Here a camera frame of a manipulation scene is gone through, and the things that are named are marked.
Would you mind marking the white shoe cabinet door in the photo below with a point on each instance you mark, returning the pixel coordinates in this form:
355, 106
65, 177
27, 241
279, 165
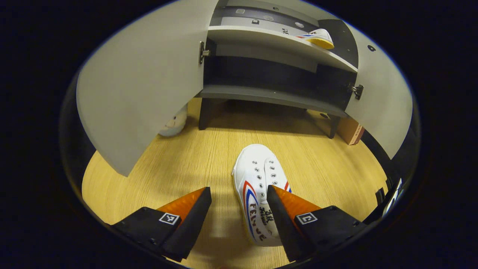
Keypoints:
142, 82
384, 108

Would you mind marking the white grey shoe cabinet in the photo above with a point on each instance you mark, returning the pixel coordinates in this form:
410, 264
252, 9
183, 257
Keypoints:
269, 95

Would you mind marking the orange white cardboard box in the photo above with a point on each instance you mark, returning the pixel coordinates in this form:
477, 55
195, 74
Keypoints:
351, 130

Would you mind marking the white plush toy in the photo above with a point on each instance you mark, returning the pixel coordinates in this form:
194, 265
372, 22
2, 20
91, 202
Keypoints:
173, 125

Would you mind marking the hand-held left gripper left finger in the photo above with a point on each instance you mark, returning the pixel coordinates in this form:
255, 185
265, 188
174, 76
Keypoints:
194, 224

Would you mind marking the white canvas shoe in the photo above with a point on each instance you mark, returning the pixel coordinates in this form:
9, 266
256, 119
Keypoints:
317, 37
254, 168

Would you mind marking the black backdrop cloth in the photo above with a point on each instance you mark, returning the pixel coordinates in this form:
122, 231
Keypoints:
375, 151

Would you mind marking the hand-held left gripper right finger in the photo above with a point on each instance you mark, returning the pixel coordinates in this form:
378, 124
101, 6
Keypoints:
283, 224

